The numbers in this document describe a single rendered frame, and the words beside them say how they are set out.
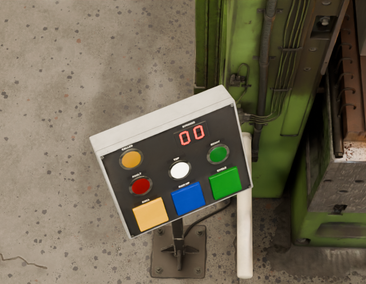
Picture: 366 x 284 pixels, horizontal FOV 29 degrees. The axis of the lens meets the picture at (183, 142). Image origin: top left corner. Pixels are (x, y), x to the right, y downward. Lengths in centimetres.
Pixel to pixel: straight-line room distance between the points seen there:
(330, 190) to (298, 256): 68
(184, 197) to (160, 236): 103
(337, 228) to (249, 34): 114
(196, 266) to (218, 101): 119
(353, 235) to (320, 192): 54
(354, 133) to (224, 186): 38
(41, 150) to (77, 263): 50
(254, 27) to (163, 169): 39
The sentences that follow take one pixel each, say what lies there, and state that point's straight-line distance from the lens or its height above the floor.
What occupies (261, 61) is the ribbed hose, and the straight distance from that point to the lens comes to 177.
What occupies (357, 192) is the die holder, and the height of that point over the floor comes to 67.
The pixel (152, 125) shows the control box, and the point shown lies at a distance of 162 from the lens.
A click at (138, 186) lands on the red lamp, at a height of 109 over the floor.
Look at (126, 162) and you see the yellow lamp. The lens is 161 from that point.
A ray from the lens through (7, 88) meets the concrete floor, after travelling 310.
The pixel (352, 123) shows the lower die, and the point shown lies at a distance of 189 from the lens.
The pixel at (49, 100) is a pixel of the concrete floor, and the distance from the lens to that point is 303.
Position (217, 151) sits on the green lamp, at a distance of 168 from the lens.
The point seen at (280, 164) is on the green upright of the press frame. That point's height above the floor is 38.
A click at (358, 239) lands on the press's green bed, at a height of 13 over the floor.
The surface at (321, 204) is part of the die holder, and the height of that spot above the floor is 55.
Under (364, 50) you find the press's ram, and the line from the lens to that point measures 151.
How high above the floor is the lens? 266
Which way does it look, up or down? 67 degrees down
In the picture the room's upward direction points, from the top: 3 degrees counter-clockwise
